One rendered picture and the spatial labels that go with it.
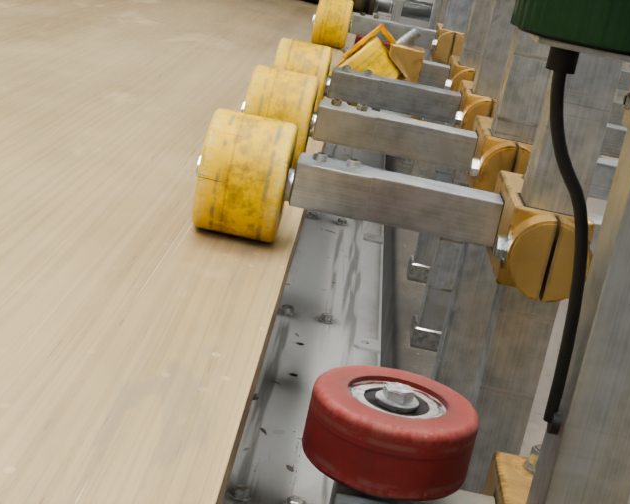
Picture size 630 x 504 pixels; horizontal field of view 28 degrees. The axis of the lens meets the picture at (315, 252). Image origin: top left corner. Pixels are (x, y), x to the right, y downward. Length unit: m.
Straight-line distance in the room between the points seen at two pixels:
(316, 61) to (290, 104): 0.26
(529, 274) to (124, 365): 0.27
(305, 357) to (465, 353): 0.42
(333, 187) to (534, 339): 0.16
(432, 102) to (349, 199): 0.51
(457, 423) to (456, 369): 0.48
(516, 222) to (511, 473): 0.18
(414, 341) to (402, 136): 0.32
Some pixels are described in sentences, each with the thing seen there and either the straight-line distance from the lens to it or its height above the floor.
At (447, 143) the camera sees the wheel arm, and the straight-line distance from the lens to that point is 1.06.
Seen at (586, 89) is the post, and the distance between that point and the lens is 0.76.
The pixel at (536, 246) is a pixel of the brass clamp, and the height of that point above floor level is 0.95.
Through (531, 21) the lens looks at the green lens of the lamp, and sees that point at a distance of 0.50.
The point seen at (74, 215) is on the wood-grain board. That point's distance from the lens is 0.81.
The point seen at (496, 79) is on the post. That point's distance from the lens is 1.26.
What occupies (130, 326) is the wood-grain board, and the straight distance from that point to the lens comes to 0.64.
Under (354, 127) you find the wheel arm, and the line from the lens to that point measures 1.05.
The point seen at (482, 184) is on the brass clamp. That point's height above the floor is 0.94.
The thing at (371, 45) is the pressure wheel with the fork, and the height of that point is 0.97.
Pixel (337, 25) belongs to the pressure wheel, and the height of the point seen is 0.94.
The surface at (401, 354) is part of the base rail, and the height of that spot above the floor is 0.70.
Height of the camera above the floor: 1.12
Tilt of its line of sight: 15 degrees down
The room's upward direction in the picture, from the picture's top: 12 degrees clockwise
